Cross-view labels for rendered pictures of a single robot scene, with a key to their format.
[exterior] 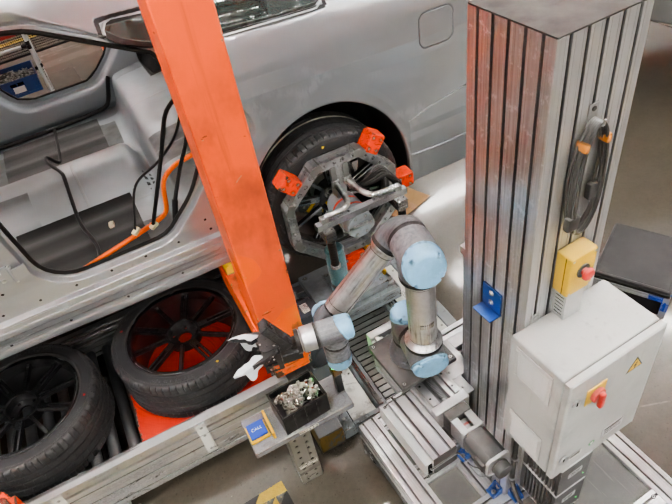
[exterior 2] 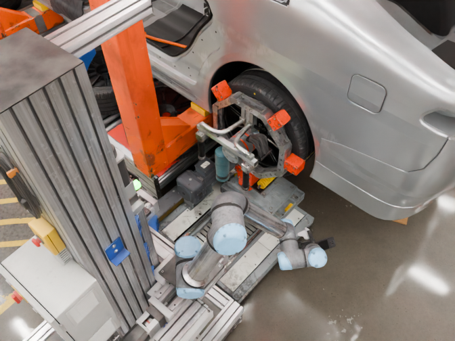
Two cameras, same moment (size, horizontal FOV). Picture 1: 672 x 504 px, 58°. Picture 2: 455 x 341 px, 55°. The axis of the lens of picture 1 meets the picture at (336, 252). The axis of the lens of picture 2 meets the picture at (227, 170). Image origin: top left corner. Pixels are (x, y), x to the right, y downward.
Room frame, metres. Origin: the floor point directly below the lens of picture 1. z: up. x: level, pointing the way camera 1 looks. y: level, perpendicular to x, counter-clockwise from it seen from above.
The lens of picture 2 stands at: (1.22, -1.55, 2.70)
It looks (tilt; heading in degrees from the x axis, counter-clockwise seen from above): 51 degrees down; 63
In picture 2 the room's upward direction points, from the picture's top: 1 degrees counter-clockwise
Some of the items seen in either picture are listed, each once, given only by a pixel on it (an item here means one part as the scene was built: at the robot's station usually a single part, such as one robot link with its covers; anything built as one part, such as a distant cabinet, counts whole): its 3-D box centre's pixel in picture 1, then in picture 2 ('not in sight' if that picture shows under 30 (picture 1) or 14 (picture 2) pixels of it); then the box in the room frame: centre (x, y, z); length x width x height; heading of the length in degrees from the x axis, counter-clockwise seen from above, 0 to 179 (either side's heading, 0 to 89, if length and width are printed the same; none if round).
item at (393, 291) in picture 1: (344, 290); (262, 192); (2.28, -0.01, 0.13); 0.50 x 0.36 x 0.10; 110
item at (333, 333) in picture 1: (333, 330); not in sight; (1.11, 0.05, 1.21); 0.11 x 0.08 x 0.09; 99
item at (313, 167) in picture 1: (342, 204); (250, 137); (2.12, -0.07, 0.85); 0.54 x 0.07 x 0.54; 110
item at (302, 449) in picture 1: (300, 446); not in sight; (1.36, 0.30, 0.21); 0.10 x 0.10 x 0.42; 20
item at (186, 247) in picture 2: not in sight; (188, 253); (1.47, -0.65, 0.98); 0.13 x 0.12 x 0.14; 68
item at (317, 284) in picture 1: (340, 266); (263, 176); (2.28, -0.01, 0.32); 0.40 x 0.30 x 0.28; 110
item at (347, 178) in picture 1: (370, 176); (250, 135); (2.04, -0.20, 1.03); 0.19 x 0.18 x 0.11; 20
